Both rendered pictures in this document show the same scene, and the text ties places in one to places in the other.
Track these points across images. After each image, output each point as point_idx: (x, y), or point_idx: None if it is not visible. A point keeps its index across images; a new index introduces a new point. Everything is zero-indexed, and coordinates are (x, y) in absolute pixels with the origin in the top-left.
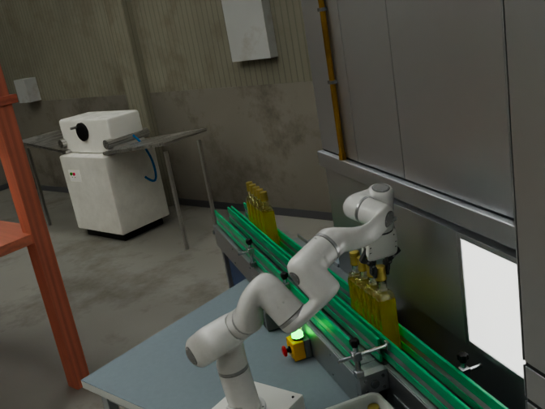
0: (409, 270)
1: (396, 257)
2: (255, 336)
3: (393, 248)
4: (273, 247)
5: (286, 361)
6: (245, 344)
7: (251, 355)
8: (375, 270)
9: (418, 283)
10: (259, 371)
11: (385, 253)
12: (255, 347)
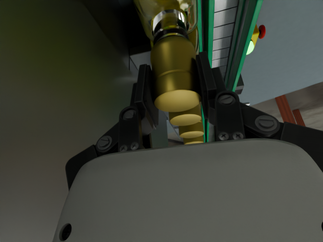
0: (78, 85)
1: (114, 122)
2: (252, 67)
3: (86, 214)
4: (208, 137)
5: (258, 21)
6: (267, 60)
7: (277, 43)
8: (210, 79)
9: (52, 38)
10: (296, 11)
11: (157, 184)
12: (264, 53)
